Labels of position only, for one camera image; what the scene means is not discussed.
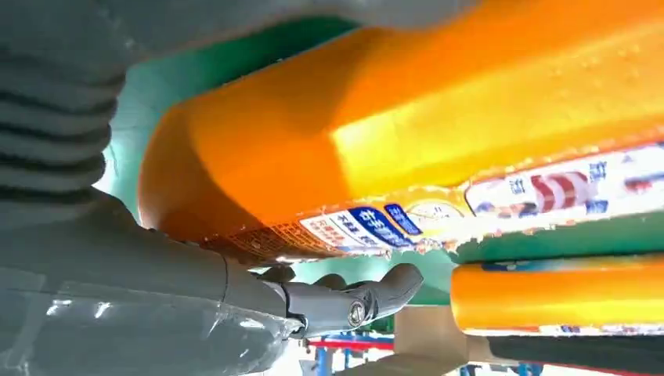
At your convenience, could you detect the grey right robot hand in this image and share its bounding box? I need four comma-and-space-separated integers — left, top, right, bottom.
0, 0, 478, 376

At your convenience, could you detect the ribbed grey right arm sleeve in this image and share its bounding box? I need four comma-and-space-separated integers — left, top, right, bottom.
0, 0, 128, 214

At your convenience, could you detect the blue metal shelf rack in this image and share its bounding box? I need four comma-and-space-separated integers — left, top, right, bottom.
310, 331, 366, 376

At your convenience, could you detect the brown cardboard box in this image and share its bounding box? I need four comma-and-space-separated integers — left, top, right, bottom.
337, 305, 520, 376

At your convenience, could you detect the black ribbed box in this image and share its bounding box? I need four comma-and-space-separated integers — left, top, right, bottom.
486, 334, 664, 376

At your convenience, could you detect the red post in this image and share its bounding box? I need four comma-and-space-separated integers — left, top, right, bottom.
305, 337, 395, 353

